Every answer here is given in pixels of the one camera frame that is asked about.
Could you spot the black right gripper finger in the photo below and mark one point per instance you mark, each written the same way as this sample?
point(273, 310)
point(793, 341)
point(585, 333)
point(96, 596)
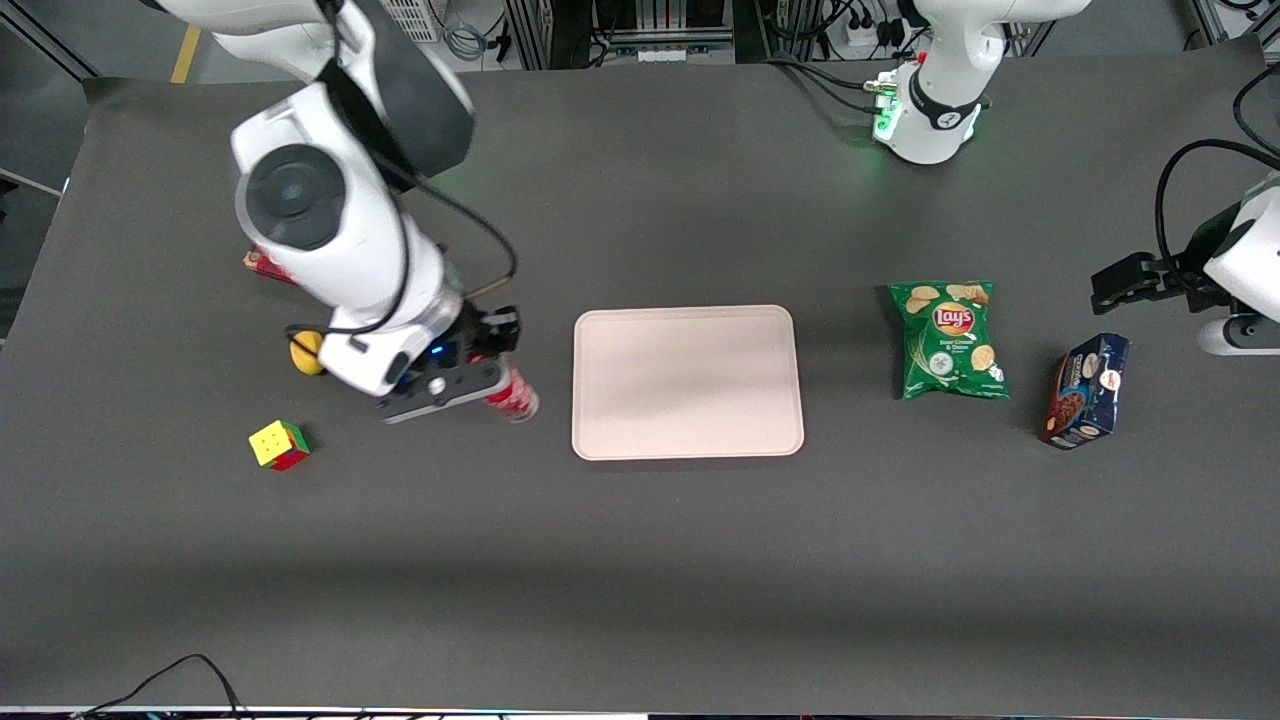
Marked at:
point(503, 332)

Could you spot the beige plastic tray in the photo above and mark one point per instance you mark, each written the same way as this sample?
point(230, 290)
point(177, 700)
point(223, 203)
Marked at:
point(687, 382)

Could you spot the yellow lemon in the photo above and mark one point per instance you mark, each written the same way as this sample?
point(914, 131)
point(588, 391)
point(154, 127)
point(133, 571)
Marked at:
point(303, 355)

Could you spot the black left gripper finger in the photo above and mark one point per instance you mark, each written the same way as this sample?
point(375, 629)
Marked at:
point(1120, 272)
point(1125, 298)

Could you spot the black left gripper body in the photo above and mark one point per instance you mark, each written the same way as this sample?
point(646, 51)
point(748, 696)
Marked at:
point(1172, 273)

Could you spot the green Lay's chips bag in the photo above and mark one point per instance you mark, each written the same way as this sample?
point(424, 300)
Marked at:
point(948, 340)

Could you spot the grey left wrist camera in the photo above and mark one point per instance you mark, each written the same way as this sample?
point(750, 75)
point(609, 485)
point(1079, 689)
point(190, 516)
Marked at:
point(1235, 337)

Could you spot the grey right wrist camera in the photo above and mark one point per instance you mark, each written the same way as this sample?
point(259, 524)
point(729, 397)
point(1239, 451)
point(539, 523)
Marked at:
point(450, 393)

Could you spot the white vented box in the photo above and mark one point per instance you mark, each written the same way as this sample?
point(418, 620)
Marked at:
point(415, 20)

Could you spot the dark equipment rack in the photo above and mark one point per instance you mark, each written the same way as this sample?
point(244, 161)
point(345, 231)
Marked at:
point(630, 30)

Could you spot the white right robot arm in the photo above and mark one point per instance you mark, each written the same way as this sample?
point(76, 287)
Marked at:
point(330, 250)

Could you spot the blue chocolate cookie box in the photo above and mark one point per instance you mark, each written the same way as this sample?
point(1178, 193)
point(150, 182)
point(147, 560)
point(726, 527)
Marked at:
point(1085, 392)

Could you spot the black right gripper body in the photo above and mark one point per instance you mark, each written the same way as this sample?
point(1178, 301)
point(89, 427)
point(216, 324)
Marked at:
point(483, 338)

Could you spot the red coke bottle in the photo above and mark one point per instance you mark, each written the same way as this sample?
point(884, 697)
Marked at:
point(518, 398)

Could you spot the white power strip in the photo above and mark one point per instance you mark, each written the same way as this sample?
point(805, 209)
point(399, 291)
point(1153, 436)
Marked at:
point(861, 35)

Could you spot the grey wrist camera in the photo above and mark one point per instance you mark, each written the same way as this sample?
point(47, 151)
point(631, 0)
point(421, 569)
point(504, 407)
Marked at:
point(1235, 337)
point(450, 393)

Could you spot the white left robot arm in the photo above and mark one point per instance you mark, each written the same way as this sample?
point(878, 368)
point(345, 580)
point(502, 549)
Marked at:
point(935, 110)

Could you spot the red cookie box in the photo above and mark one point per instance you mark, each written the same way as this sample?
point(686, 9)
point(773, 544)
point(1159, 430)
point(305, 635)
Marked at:
point(262, 264)

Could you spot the colourful puzzle cube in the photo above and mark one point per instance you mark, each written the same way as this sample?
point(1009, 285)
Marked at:
point(278, 446)

